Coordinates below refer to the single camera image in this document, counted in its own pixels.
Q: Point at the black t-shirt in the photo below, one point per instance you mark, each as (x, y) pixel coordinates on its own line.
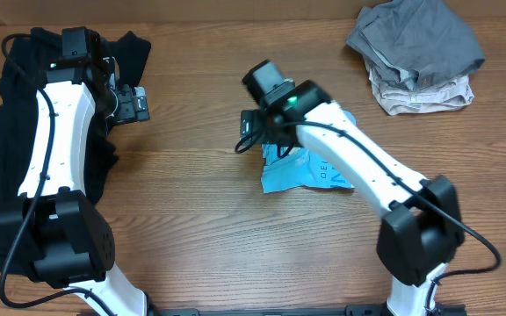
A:
(18, 113)

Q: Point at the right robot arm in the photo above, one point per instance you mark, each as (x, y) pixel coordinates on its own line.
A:
(418, 233)

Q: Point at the folded beige garment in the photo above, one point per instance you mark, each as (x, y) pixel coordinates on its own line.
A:
(448, 96)

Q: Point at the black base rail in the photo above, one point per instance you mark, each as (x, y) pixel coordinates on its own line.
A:
(275, 312)

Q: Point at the folded grey garment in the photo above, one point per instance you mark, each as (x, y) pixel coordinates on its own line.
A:
(414, 44)

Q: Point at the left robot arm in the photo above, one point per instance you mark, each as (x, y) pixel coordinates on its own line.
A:
(58, 236)

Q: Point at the light blue t-shirt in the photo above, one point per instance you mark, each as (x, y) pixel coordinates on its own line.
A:
(300, 168)

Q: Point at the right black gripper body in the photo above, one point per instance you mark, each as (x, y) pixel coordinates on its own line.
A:
(268, 131)

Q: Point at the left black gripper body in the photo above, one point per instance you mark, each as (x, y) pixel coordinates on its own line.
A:
(126, 111)

